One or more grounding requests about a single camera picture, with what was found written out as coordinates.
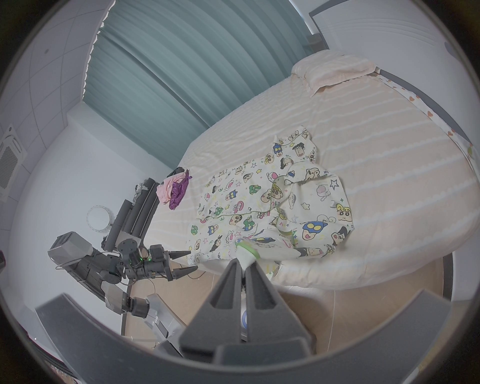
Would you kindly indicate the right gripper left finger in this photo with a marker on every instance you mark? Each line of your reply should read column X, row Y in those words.
column 221, row 322

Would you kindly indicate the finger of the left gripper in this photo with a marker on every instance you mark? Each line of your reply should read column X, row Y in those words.
column 182, row 273
column 178, row 254

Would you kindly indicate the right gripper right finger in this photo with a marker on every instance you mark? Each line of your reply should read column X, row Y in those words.
column 266, row 322

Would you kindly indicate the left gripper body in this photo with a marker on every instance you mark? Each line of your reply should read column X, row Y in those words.
column 157, row 270

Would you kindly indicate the white printed pyjama top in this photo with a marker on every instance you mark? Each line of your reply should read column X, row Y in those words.
column 300, row 202

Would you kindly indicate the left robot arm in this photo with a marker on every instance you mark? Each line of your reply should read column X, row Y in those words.
column 71, row 247

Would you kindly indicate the bed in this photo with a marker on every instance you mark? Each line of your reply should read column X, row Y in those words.
column 393, row 187

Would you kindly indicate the black chest of drawers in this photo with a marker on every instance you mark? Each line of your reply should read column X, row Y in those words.
column 144, row 206

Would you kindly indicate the pink garment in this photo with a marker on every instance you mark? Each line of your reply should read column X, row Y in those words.
column 163, row 191

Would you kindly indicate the round white mirror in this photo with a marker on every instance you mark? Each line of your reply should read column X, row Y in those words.
column 99, row 218

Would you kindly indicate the black garment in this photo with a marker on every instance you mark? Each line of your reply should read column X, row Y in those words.
column 175, row 172

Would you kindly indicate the blue-green curtain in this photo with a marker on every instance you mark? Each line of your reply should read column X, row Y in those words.
column 187, row 67

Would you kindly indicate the cream pillow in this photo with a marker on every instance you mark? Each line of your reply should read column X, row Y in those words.
column 330, row 71

